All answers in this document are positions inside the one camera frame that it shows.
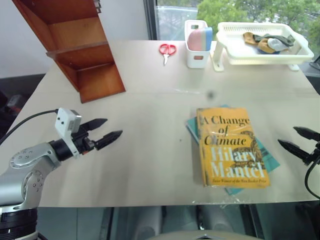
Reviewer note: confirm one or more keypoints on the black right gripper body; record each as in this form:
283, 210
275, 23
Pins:
316, 156

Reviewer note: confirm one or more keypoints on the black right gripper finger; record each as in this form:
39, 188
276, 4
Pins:
308, 132
293, 149

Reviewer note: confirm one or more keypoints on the black window frame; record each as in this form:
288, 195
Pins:
150, 20

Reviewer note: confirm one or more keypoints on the yellow hardcover book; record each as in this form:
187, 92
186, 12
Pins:
232, 147

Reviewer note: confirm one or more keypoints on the brown sock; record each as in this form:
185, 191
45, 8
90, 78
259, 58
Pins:
260, 42

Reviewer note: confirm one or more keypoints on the white plastic dish rack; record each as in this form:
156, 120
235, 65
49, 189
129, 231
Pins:
262, 47

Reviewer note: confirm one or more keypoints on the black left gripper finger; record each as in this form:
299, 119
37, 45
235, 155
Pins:
108, 138
96, 123

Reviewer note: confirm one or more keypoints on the dark rounded robot body part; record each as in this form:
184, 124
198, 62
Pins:
207, 235

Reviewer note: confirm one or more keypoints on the wooden shelf unit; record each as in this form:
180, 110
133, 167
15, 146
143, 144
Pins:
77, 47

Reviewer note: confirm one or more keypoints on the pink yellow blue sponge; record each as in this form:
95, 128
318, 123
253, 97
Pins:
200, 38

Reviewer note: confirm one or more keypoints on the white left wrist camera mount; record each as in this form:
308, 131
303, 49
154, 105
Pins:
64, 125

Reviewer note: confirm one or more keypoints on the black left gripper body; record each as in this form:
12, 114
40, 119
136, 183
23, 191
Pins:
83, 141

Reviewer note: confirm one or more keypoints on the teal book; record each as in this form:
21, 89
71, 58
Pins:
268, 155

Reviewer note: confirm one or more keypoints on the white plastic storage bin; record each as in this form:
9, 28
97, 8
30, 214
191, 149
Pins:
196, 52

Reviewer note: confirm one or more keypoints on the grey green sock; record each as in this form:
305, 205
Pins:
280, 41

